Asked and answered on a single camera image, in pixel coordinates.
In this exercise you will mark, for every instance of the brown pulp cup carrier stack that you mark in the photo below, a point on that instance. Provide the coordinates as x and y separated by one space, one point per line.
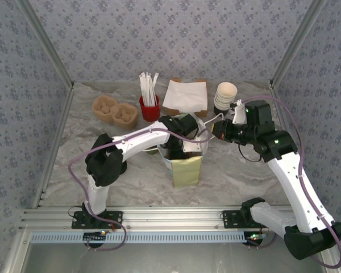
125 123

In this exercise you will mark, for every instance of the aluminium front frame rail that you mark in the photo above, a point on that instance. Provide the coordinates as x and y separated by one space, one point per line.
170 216

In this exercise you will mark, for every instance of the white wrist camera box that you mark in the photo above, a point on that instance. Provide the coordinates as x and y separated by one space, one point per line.
240 113
193 146

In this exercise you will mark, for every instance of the aluminium frame leg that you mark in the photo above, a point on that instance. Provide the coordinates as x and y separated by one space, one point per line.
15 253
334 268

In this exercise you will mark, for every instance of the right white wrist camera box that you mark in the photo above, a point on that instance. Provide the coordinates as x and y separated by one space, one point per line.
240 113

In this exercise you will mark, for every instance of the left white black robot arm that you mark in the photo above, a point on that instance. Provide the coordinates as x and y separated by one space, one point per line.
142 139

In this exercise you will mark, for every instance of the white yellow paper bag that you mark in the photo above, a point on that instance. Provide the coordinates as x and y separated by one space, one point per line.
186 173

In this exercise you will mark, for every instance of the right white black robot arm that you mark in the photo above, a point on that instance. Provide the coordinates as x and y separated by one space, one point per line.
295 185

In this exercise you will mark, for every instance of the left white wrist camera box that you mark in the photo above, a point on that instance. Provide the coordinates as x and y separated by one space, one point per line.
193 146

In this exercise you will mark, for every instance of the red straw holder cup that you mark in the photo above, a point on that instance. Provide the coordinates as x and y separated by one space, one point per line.
150 113

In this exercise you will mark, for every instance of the stack of paper cups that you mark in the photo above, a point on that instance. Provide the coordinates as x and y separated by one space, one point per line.
224 98

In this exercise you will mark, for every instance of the white napkins on brown tray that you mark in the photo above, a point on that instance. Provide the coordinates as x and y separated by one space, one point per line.
201 113

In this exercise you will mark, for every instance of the aluminium frame post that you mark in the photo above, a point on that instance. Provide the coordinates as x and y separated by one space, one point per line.
45 42
298 42

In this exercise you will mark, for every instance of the white wrapped straw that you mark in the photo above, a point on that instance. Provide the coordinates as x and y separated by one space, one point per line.
147 85
156 79
153 85
150 85
143 85

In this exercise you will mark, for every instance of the small black controller board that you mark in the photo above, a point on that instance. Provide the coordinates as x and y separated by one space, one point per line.
254 238
93 236

